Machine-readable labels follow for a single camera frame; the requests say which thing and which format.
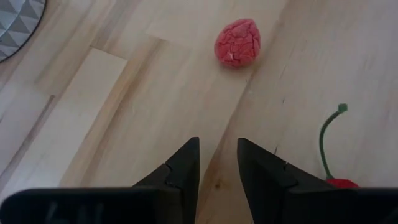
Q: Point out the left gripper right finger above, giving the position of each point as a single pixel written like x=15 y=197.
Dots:
x=264 y=180

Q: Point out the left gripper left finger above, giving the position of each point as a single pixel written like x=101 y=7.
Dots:
x=180 y=180

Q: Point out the pink crinkled toy produce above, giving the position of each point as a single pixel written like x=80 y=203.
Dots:
x=237 y=43

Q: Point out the small red chili toy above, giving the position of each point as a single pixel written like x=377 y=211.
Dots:
x=342 y=183

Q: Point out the white triangle-patterned planter pot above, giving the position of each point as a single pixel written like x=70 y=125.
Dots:
x=15 y=25

